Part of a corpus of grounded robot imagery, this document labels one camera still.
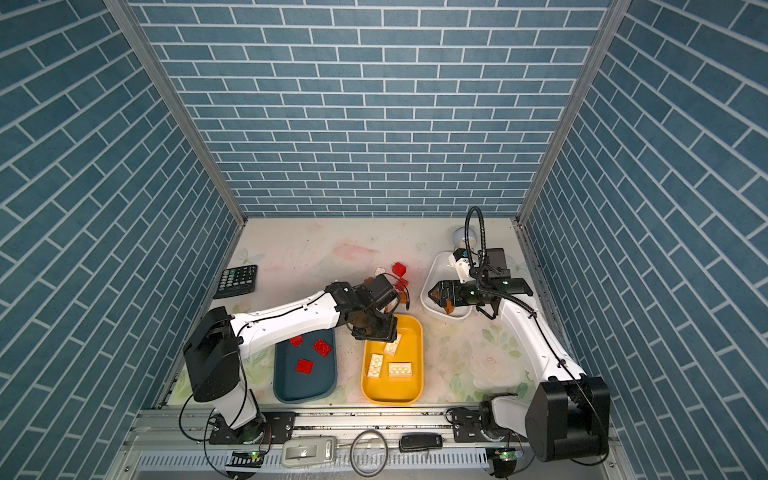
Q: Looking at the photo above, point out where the long white lego brick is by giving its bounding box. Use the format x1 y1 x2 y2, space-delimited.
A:
383 333 402 356

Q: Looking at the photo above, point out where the long white lego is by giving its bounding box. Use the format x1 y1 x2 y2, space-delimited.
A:
387 362 414 378

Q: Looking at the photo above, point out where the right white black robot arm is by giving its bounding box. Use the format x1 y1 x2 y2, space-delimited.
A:
424 206 610 466

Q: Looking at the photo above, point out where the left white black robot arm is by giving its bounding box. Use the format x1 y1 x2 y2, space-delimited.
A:
182 274 400 432

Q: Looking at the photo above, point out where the white plastic tray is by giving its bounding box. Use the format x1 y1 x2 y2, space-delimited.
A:
419 251 472 322

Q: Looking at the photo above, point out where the red lego cube upper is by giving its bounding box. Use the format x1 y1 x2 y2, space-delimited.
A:
392 262 407 278

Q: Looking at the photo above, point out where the small grey globe ball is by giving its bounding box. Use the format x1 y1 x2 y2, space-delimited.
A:
452 227 476 248

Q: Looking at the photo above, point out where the yellow plastic tray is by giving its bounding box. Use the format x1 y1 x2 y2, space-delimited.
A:
361 315 424 407

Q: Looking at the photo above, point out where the dark teal plastic tray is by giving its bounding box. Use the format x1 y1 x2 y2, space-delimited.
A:
273 329 337 404

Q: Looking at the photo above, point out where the black calculator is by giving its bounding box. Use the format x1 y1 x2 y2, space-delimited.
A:
213 264 258 300

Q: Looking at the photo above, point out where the black cable loop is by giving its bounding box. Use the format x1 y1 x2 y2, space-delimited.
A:
349 429 390 478

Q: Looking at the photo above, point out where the black remote on rail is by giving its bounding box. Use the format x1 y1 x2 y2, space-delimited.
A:
398 432 443 453

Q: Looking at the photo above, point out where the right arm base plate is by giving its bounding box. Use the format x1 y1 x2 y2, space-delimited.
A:
444 406 526 443

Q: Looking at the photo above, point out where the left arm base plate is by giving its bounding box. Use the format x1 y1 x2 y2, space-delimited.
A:
208 411 296 445

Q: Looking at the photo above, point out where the grey box on rail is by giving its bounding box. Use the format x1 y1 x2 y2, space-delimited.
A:
281 436 337 468

